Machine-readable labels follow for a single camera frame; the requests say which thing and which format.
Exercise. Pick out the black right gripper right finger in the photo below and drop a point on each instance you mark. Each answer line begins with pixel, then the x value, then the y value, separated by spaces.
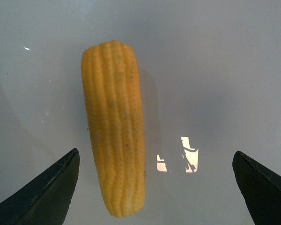
pixel 260 187

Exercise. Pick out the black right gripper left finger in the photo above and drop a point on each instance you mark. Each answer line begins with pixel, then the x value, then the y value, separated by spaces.
pixel 46 199

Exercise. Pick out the yellow corn cob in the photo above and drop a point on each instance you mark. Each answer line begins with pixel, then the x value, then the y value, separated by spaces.
pixel 111 86

